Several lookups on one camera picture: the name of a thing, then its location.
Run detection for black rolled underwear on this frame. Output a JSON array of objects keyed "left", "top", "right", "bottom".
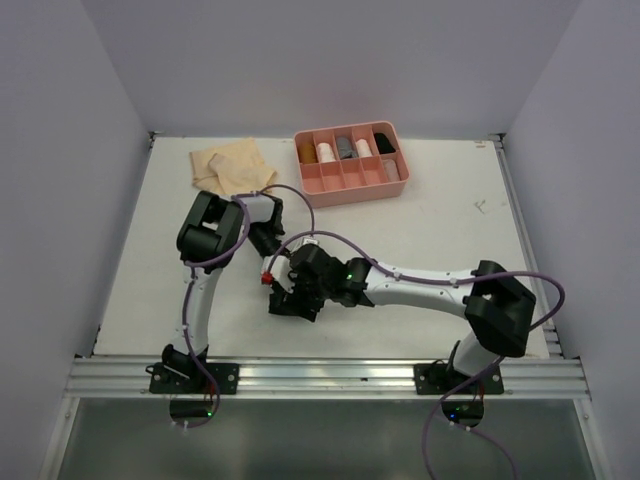
[{"left": 373, "top": 132, "right": 397, "bottom": 155}]

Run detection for beige underwear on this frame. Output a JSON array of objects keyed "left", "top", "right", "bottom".
[{"left": 189, "top": 138, "right": 277, "bottom": 196}]

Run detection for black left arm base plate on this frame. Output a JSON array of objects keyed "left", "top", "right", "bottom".
[{"left": 145, "top": 362, "right": 240, "bottom": 395}]

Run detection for black underwear orange trim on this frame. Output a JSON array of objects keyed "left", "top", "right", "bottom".
[{"left": 268, "top": 292, "right": 317, "bottom": 322}]

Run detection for aluminium table frame rail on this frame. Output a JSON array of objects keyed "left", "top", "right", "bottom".
[{"left": 64, "top": 130, "right": 591, "bottom": 401}]

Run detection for pink divided organizer tray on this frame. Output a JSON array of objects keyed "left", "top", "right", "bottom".
[{"left": 294, "top": 121, "right": 410, "bottom": 208}]

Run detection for pink underwear cream waistband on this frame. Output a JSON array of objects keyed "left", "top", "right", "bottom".
[{"left": 382, "top": 158, "right": 400, "bottom": 182}]

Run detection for grey rolled underwear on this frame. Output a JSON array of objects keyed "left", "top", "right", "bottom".
[{"left": 336, "top": 136, "right": 357, "bottom": 160}]

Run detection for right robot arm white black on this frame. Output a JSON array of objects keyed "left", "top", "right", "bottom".
[{"left": 263, "top": 243, "right": 536, "bottom": 393}]

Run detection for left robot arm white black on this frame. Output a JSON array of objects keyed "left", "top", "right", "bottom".
[{"left": 162, "top": 192, "right": 284, "bottom": 393}]

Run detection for right wrist camera red cap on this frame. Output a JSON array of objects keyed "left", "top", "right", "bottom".
[{"left": 261, "top": 263, "right": 294, "bottom": 293}]

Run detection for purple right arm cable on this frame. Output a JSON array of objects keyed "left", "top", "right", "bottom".
[{"left": 262, "top": 230, "right": 567, "bottom": 480}]

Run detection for brown rolled underwear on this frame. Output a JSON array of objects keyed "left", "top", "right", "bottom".
[{"left": 298, "top": 143, "right": 318, "bottom": 165}]

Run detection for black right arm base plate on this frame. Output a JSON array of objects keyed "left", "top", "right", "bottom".
[{"left": 413, "top": 360, "right": 505, "bottom": 396}]

